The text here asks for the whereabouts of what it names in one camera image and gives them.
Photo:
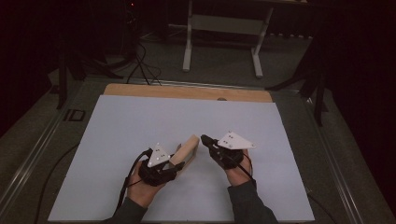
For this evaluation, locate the black rectangular floor plate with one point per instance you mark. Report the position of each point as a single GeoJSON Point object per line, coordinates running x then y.
{"type": "Point", "coordinates": [74, 115]}

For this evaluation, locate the person's left hand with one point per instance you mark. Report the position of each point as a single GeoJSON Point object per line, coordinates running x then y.
{"type": "Point", "coordinates": [141, 193]}

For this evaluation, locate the metal floor rail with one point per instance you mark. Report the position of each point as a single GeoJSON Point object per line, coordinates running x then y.
{"type": "Point", "coordinates": [28, 161]}
{"type": "Point", "coordinates": [336, 174]}

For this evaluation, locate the white metal stand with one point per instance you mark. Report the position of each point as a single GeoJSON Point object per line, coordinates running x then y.
{"type": "Point", "coordinates": [224, 26]}

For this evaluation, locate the black tripod stand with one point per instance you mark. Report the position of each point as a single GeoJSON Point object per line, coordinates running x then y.
{"type": "Point", "coordinates": [317, 93]}

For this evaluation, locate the dark equipment rack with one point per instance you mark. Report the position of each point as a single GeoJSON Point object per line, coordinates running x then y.
{"type": "Point", "coordinates": [129, 28]}

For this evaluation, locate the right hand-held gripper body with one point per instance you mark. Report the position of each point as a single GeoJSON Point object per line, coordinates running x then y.
{"type": "Point", "coordinates": [229, 155]}

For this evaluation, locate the person's right hand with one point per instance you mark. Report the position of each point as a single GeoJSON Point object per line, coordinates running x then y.
{"type": "Point", "coordinates": [238, 175]}

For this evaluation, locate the white table sheet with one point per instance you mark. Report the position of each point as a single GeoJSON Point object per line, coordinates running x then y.
{"type": "Point", "coordinates": [124, 130]}

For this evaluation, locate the wooden picture frame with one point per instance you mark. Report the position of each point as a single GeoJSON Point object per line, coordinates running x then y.
{"type": "Point", "coordinates": [186, 151]}

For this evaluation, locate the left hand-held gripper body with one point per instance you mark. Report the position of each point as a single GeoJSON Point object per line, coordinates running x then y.
{"type": "Point", "coordinates": [155, 174]}

